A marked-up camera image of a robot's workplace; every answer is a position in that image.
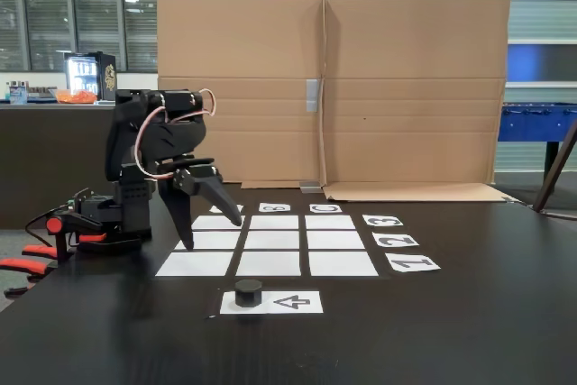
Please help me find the black octagonal token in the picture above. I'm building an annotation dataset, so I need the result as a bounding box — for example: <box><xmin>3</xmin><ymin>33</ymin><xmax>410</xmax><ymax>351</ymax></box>
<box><xmin>234</xmin><ymin>280</ymin><xmax>264</xmax><ymax>310</ymax></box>

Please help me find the white nine-square grid sheet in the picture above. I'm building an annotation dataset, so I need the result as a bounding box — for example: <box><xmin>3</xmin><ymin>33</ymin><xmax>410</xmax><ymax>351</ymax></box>
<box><xmin>154</xmin><ymin>214</ymin><xmax>380</xmax><ymax>278</ymax></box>

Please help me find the black mini fridge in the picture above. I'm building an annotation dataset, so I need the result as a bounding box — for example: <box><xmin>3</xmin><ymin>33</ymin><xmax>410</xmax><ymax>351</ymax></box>
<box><xmin>64</xmin><ymin>51</ymin><xmax>120</xmax><ymax>103</ymax></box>

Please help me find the bowl of orange snacks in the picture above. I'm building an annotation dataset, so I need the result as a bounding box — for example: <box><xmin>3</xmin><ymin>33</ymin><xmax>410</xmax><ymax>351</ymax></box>
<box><xmin>48</xmin><ymin>87</ymin><xmax>99</xmax><ymax>105</ymax></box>

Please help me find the black red clamp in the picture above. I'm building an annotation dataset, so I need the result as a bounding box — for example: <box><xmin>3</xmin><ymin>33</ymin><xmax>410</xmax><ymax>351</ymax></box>
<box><xmin>0</xmin><ymin>243</ymin><xmax>59</xmax><ymax>299</ymax></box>
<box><xmin>44</xmin><ymin>210</ymin><xmax>109</xmax><ymax>265</ymax></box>

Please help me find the brown cardboard panel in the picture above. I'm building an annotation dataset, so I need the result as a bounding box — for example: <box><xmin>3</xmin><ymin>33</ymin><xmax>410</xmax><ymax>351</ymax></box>
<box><xmin>321</xmin><ymin>0</ymin><xmax>520</xmax><ymax>204</ymax></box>
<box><xmin>156</xmin><ymin>0</ymin><xmax>326</xmax><ymax>190</ymax></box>

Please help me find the dark counter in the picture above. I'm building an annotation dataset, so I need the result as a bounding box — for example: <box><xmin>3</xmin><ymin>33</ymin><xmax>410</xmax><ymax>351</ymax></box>
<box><xmin>0</xmin><ymin>103</ymin><xmax>160</xmax><ymax>231</ymax></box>

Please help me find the white arrow paper sheet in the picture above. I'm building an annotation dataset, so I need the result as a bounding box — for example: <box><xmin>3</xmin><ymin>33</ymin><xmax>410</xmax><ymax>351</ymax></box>
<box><xmin>219</xmin><ymin>290</ymin><xmax>325</xmax><ymax>316</ymax></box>

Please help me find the blue white box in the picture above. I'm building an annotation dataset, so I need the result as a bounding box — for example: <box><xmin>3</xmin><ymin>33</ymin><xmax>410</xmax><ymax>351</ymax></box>
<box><xmin>5</xmin><ymin>80</ymin><xmax>29</xmax><ymax>105</ymax></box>

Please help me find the paper sheet number 3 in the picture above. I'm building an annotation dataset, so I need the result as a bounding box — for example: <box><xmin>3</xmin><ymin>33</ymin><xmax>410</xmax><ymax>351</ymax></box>
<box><xmin>362</xmin><ymin>214</ymin><xmax>405</xmax><ymax>228</ymax></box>

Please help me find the paper sheet number 2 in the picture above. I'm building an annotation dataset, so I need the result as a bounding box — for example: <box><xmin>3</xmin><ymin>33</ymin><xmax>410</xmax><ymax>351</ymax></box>
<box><xmin>371</xmin><ymin>232</ymin><xmax>420</xmax><ymax>249</ymax></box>

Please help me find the paper sheet number 1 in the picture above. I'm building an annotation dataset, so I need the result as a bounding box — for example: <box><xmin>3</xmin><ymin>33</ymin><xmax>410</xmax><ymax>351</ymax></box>
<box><xmin>385</xmin><ymin>254</ymin><xmax>442</xmax><ymax>274</ymax></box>

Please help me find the blue foosball table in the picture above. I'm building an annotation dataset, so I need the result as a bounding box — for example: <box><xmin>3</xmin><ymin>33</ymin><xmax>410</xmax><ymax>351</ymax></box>
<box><xmin>497</xmin><ymin>101</ymin><xmax>577</xmax><ymax>175</ymax></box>

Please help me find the brown wooden stand leg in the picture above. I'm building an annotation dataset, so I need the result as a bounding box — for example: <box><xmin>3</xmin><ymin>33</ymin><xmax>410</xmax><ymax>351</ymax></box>
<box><xmin>531</xmin><ymin>121</ymin><xmax>577</xmax><ymax>215</ymax></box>

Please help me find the red white servo cable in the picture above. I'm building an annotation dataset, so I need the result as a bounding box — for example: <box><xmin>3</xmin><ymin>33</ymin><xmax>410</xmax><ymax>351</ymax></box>
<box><xmin>134</xmin><ymin>88</ymin><xmax>217</xmax><ymax>179</ymax></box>

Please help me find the black power cable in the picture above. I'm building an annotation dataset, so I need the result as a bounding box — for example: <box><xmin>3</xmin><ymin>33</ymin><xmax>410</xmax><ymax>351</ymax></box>
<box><xmin>23</xmin><ymin>206</ymin><xmax>69</xmax><ymax>247</ymax></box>

